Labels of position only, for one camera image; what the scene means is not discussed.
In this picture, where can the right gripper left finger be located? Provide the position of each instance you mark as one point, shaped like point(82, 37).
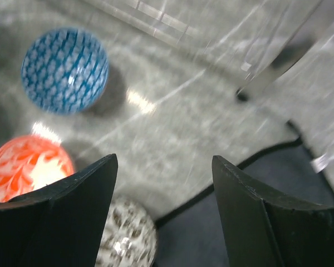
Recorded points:
point(60, 224)

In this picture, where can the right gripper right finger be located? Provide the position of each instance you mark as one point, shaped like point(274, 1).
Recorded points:
point(263, 226)

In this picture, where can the black white leaf bowl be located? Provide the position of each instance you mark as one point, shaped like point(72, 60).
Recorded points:
point(130, 237)

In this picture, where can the steel two-tier dish rack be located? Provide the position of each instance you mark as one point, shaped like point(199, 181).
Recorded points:
point(260, 40)

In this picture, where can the black microfibre cloth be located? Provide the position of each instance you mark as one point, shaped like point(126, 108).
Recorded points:
point(192, 235)

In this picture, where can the orange floral pattern bowl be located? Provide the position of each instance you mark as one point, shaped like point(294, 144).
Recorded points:
point(29, 163)

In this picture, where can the blue triangle pattern bowl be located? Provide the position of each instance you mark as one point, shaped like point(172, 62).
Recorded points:
point(65, 70)

